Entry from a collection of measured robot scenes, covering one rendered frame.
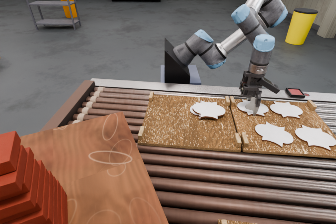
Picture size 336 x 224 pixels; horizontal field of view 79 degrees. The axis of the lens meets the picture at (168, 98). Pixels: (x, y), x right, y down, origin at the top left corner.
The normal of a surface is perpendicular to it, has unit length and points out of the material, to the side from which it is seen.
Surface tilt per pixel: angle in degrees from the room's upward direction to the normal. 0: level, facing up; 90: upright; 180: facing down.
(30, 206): 90
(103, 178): 0
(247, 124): 0
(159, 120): 0
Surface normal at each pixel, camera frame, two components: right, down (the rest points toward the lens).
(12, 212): 0.40, 0.53
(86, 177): 0.01, -0.82
